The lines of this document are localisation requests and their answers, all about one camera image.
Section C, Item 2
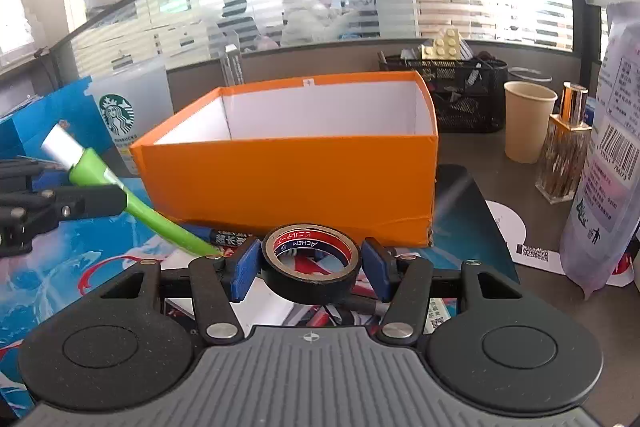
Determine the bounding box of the frosted Starbucks plastic cup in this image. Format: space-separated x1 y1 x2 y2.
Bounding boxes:
85 57 174 176

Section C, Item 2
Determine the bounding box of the blue paper bag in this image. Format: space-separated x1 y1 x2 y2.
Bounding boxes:
1 77 113 161

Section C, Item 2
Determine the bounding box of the black electrical tape roll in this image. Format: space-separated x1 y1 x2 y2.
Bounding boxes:
260 223 361 306

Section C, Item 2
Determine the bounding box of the beige paper cup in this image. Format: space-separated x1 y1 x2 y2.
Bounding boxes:
504 81 558 164

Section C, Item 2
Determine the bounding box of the black mesh desk organizer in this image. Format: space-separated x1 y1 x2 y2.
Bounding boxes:
378 52 508 133

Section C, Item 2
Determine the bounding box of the white round paper card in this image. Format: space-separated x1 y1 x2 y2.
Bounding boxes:
486 200 636 287

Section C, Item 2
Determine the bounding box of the yellow toy brick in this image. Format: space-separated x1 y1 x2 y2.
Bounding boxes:
421 27 461 61

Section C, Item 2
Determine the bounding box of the orange cardboard box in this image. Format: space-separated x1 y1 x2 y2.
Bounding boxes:
131 70 438 247

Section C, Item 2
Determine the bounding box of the purple white plastic pouch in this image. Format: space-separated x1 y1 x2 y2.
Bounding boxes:
560 2 639 297

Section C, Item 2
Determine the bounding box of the gold perfume bottle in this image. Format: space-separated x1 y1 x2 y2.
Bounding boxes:
536 82 591 205

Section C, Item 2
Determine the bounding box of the green white tube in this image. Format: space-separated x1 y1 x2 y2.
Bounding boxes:
41 124 222 258

